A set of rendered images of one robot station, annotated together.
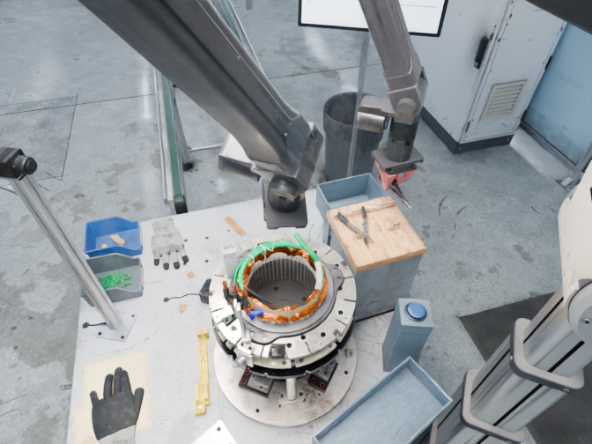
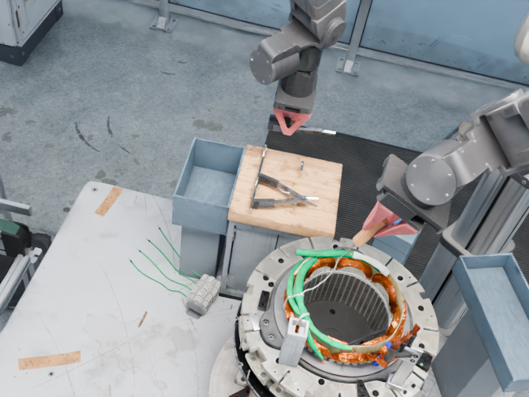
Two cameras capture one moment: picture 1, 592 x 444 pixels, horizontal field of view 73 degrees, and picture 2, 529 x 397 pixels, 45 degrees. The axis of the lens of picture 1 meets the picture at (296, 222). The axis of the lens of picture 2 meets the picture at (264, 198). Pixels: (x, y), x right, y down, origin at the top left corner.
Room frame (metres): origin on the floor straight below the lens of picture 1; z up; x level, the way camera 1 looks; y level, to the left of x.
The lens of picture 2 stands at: (0.45, 0.62, 1.96)
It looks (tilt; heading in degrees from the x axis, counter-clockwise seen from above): 47 degrees down; 289
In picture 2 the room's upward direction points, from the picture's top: 11 degrees clockwise
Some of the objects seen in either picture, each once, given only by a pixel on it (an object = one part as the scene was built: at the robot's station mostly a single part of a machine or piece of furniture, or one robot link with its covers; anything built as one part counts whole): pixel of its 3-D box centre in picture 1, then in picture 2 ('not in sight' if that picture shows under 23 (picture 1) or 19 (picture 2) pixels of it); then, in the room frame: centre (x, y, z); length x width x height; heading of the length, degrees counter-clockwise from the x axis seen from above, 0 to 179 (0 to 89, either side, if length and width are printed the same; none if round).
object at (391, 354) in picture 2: (235, 298); (401, 346); (0.40, 0.11, 1.21); 0.04 x 0.04 x 0.03; 16
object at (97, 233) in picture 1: (114, 239); not in sight; (0.87, 0.60, 0.82); 0.16 x 0.14 x 0.07; 107
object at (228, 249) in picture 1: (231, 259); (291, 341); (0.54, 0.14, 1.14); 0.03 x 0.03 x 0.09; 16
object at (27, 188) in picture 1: (78, 266); not in sight; (0.58, 0.52, 1.07); 0.03 x 0.03 x 0.57; 81
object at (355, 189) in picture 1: (346, 224); (206, 217); (0.84, -0.16, 0.92); 0.17 x 0.11 x 0.28; 108
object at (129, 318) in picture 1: (116, 324); not in sight; (0.58, 0.52, 0.78); 0.09 x 0.09 x 0.01; 81
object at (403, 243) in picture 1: (373, 231); (287, 191); (0.70, -0.20, 1.05); 0.20 x 0.19 x 0.02; 18
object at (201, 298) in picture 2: not in sight; (204, 294); (0.78, -0.06, 0.80); 0.10 x 0.05 x 0.04; 90
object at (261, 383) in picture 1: (260, 380); not in sight; (0.40, 0.09, 0.83); 0.05 x 0.04 x 0.02; 70
